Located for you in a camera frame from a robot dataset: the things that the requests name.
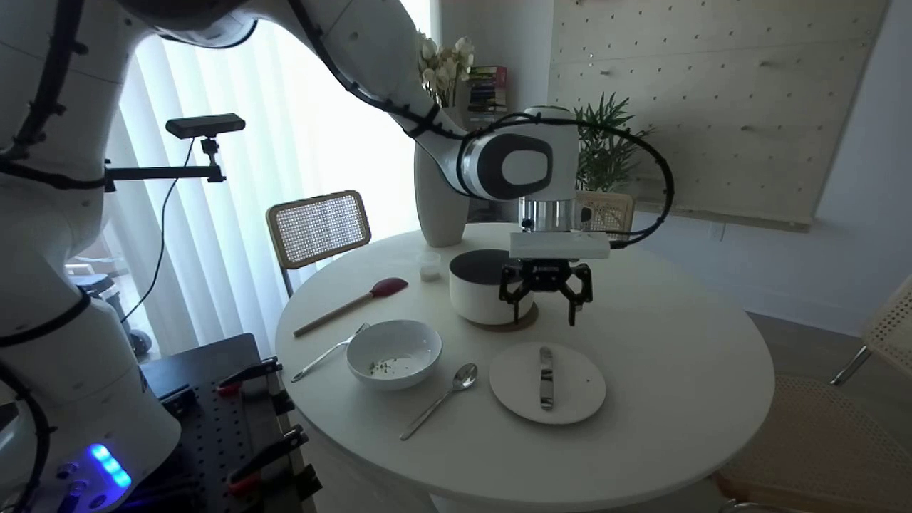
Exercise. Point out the white ceramic bowl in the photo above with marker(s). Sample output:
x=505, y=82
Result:
x=394, y=355

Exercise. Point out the black exterior camera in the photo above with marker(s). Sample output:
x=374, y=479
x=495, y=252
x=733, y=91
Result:
x=204, y=125

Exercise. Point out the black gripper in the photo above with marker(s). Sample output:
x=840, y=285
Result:
x=546, y=273

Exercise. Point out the rattan back chair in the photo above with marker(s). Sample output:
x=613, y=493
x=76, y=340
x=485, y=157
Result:
x=894, y=329
x=609, y=209
x=317, y=229

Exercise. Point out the small white cup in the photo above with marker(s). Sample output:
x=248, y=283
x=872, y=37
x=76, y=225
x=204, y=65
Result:
x=432, y=269

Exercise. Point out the green potted plant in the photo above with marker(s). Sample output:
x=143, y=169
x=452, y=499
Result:
x=609, y=152

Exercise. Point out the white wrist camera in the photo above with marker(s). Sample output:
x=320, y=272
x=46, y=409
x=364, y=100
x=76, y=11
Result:
x=559, y=246

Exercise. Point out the tall white ribbed vase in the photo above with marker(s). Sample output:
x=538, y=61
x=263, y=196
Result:
x=436, y=218

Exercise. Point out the light wooden pegboard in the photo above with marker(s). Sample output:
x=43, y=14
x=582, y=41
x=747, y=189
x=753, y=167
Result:
x=741, y=102

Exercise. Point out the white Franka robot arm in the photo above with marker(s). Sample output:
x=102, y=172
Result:
x=59, y=380

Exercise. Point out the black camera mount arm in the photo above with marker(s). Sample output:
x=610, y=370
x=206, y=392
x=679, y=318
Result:
x=160, y=174

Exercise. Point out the silver spoon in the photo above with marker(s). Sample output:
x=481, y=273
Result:
x=463, y=380

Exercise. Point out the white flower bouquet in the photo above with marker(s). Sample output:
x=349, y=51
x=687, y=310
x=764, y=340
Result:
x=446, y=65

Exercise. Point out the black perforated robot table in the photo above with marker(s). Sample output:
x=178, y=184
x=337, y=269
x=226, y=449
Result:
x=204, y=429

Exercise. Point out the white sheer curtain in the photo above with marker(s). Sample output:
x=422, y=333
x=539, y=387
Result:
x=245, y=159

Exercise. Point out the silver fork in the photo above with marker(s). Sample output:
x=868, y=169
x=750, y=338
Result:
x=322, y=359

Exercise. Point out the white round plate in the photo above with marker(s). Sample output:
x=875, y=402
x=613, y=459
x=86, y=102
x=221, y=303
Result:
x=570, y=386

